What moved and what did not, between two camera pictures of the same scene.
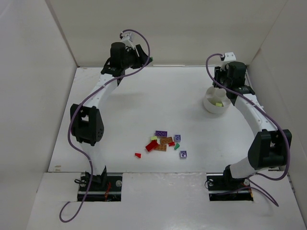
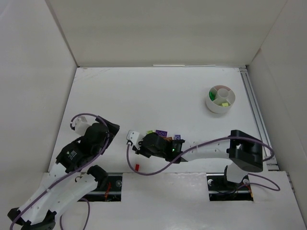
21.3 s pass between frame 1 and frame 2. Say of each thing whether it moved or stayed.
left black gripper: moved
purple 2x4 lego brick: stayed
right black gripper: moved
